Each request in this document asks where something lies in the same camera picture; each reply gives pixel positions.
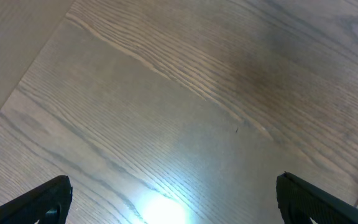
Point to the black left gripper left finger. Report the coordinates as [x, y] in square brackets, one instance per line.
[47, 203]

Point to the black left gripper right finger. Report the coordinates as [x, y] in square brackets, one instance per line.
[303, 203]

